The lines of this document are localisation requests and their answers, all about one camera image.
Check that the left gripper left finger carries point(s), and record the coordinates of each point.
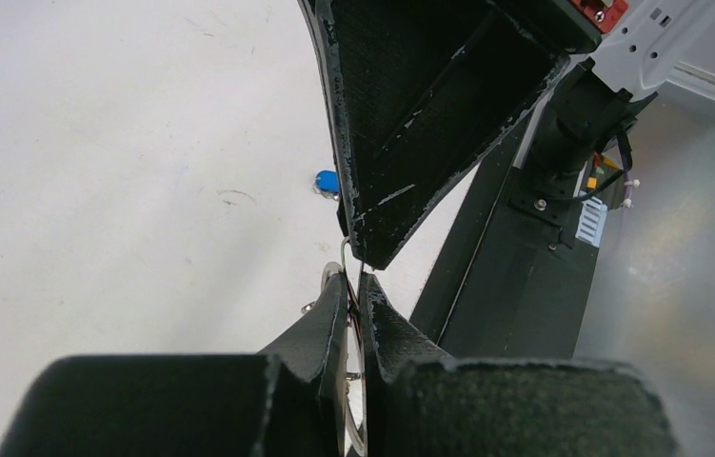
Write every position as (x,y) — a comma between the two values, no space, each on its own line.
(278,401)

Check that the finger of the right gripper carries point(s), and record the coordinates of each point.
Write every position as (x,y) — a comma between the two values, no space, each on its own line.
(418,92)

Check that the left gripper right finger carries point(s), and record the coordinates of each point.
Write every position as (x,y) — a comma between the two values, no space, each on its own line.
(421,401)

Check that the large silver keyring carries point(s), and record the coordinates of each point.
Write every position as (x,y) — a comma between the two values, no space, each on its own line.
(346,343)

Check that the loose blue tag key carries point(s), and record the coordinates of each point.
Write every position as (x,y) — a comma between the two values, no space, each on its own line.
(326,183)

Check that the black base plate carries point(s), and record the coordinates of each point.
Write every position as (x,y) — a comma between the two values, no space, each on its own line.
(504,283)

